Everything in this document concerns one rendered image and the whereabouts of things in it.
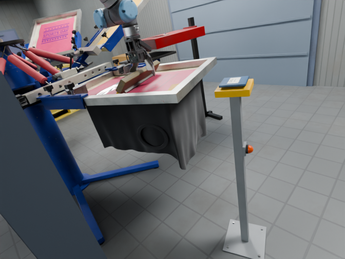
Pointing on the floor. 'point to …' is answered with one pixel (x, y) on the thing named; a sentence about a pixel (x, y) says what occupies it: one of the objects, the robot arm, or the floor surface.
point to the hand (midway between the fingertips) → (145, 75)
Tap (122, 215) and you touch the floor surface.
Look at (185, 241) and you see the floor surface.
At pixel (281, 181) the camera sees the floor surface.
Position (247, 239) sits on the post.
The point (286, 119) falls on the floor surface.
